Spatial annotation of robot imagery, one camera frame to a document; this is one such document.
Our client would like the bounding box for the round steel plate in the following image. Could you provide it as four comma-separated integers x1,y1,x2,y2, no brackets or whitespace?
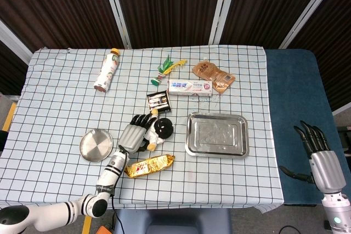
79,128,114,163

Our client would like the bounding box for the white black checkered tablecloth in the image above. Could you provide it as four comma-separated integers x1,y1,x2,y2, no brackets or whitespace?
0,44,285,217

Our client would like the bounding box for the black loose cable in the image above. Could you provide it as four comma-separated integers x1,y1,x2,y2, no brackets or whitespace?
279,225,304,234

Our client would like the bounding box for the rectangular steel tray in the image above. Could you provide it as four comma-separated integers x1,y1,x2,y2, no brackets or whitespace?
185,112,250,160

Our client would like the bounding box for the white yellow-capped drink bottle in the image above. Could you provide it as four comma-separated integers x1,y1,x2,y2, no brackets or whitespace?
93,48,121,93

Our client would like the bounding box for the black equipment box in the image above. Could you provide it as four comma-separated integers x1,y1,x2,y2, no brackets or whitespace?
336,125,351,161

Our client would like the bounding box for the dark brown partition panel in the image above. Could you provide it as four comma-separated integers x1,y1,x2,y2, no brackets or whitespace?
213,0,341,50
0,21,33,96
106,0,231,50
0,0,129,62
282,0,351,116

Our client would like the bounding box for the black drink carton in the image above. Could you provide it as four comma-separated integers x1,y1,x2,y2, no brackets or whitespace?
146,89,172,116

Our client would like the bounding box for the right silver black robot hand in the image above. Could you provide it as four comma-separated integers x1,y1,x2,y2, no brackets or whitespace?
279,120,347,193

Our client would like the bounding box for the white toothpaste box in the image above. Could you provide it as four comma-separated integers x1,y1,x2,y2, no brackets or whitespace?
167,79,213,97

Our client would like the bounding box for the brown food pouch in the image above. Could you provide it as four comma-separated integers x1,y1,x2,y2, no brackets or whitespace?
191,60,236,94

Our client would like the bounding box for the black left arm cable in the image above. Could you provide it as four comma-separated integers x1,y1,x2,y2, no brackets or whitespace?
111,146,130,234

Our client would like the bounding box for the gold foil snack packet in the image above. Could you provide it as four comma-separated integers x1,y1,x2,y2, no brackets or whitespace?
124,154,176,179

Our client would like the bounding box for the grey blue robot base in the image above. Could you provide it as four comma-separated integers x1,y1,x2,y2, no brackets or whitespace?
114,208,233,234

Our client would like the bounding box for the green feather shuttlecock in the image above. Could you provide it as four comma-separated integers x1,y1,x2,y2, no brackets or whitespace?
150,55,175,85

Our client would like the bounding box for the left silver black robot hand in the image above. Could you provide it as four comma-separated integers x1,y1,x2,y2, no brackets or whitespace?
117,113,158,154

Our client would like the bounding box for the black white plush toy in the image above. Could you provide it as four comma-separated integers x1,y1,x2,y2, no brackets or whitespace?
142,107,174,152

